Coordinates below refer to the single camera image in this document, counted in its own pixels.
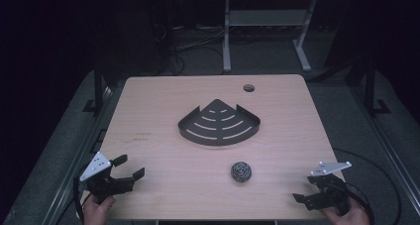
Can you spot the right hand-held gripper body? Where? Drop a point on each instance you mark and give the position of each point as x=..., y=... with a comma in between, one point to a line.
x=331, y=185

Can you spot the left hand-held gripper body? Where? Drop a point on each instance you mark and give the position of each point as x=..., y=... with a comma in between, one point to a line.
x=96, y=165

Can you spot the steel wool scrubber ball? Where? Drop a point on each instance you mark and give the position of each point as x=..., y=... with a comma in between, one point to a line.
x=241, y=171

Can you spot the black metal corner shelf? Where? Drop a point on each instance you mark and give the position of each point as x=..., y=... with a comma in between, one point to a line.
x=218, y=126

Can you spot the person's right hand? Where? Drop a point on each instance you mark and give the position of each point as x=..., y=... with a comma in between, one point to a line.
x=351, y=215

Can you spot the person's left hand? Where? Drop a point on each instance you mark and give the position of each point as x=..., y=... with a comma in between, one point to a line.
x=96, y=212

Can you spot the grey metal stand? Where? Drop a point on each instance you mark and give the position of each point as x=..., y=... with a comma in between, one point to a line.
x=268, y=18

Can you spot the aluminium frame rail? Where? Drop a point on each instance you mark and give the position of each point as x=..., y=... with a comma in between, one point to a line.
x=389, y=152
x=77, y=159

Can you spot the black frame post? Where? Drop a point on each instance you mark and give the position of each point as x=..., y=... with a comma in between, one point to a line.
x=98, y=86
x=370, y=86

